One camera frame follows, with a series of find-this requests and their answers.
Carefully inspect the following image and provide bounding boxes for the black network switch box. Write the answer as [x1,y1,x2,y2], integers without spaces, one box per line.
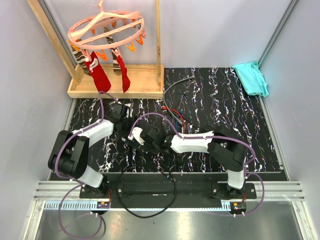
[125,122,164,155]

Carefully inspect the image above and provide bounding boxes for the grey ethernet cable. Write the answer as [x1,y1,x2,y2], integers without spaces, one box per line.
[163,75,196,121]

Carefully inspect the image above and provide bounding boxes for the red ethernet cable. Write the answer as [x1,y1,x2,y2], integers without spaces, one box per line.
[161,106,193,133]

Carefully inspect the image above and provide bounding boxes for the black ethernet cable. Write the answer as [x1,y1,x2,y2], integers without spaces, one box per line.
[116,147,177,219]

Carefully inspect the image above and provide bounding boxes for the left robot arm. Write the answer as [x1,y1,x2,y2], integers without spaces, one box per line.
[48,102,134,198]

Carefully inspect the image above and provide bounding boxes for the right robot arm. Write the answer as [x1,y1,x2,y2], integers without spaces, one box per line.
[132,126,256,199]

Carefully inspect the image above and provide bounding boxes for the red sock right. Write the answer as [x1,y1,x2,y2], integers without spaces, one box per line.
[116,55,131,93]

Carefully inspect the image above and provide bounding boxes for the red sock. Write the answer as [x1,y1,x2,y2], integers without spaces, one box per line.
[85,51,111,92]
[116,55,131,93]

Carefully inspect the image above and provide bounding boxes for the red sock left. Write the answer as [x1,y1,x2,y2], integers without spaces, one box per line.
[85,51,111,92]

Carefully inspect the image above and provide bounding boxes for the black marbled mat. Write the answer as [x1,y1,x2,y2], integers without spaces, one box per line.
[47,66,291,181]

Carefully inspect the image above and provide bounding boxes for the striped brown sock right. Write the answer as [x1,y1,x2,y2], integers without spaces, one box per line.
[106,35,121,76]

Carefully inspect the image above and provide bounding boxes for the striped brown sock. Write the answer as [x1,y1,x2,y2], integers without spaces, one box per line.
[70,45,91,76]
[106,35,121,76]

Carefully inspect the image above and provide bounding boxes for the striped brown sock left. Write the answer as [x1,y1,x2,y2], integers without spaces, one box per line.
[70,45,91,76]

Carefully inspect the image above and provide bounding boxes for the pink round clip hanger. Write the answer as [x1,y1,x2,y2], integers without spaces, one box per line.
[67,0,146,59]

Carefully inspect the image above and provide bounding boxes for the teal folded cloth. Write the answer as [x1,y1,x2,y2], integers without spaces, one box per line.
[232,61,269,98]

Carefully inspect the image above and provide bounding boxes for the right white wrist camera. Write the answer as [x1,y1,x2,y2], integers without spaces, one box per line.
[128,127,145,145]

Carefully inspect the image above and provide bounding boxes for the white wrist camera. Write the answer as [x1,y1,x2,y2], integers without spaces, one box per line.
[124,103,133,119]
[128,127,145,145]

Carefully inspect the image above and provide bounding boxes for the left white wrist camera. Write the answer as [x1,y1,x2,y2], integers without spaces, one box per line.
[124,103,133,119]

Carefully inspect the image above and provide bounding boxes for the wooden rack frame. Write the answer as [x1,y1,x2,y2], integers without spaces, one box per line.
[28,0,164,99]

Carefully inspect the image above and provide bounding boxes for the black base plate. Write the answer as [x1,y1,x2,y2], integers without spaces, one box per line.
[78,172,258,208]

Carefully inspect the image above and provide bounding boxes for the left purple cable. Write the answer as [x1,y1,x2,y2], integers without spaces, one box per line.
[54,91,118,238]

